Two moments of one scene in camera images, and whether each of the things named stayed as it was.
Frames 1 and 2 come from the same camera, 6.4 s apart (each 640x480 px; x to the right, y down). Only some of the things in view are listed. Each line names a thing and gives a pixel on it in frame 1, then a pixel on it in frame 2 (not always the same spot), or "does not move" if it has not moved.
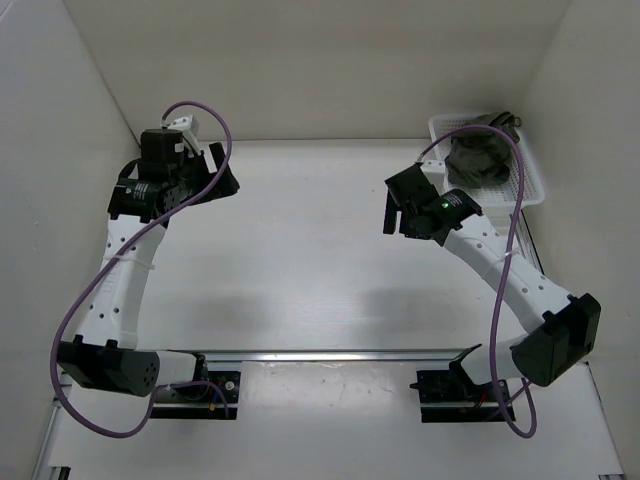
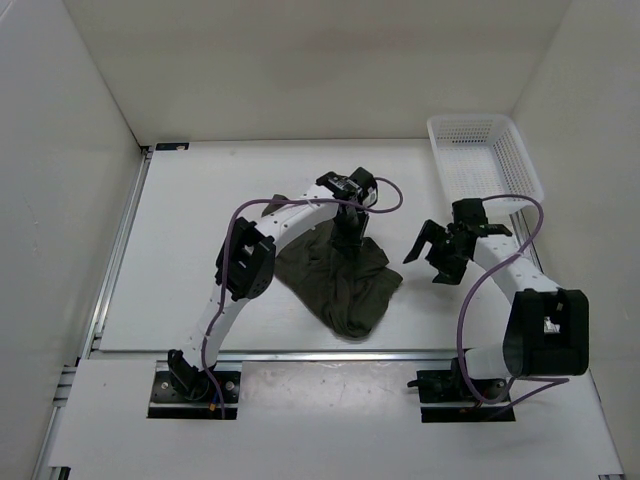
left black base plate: (199, 400) does not move
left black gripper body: (193, 178) → (347, 231)
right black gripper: (391, 216) → (449, 273)
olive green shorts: (482, 157) → (347, 287)
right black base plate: (452, 396) does not move
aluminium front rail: (335, 355) does not move
